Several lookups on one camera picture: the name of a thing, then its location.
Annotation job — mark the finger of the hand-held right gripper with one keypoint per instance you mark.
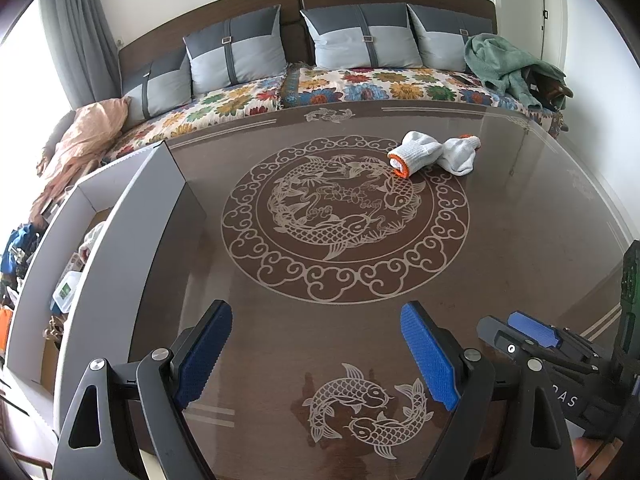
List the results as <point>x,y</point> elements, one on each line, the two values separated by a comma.
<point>530,327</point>
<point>500,337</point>

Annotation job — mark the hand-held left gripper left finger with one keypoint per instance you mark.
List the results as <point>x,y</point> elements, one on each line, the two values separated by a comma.
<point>202,355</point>

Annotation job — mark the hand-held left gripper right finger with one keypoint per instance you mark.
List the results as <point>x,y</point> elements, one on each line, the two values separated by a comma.
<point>430,355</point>

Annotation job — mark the grey cardboard box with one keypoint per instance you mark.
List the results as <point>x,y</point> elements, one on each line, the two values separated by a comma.
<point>150,200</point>

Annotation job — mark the blue bag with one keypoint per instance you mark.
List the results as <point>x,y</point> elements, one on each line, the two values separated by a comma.
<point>20,250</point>

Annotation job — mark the dark brown bag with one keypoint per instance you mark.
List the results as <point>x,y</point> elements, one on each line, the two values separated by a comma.
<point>550,92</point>

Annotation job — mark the floral sofa blanket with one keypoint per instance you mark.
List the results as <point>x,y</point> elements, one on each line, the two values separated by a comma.
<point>200,110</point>
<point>380,82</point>

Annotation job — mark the beige pink cloth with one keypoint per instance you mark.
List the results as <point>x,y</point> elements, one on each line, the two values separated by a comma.
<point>85,135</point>

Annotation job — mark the green cloth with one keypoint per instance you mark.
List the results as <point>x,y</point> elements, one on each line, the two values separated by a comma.
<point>500,60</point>

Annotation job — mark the grey two-tone cushion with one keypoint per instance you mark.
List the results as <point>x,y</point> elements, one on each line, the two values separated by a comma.
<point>160,85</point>
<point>445,40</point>
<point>235,55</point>
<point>360,40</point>

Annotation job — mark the white door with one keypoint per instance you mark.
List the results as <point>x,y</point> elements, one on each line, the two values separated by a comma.
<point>552,10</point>

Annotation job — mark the grey curtain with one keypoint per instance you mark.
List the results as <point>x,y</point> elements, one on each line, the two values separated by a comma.
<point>80,25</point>

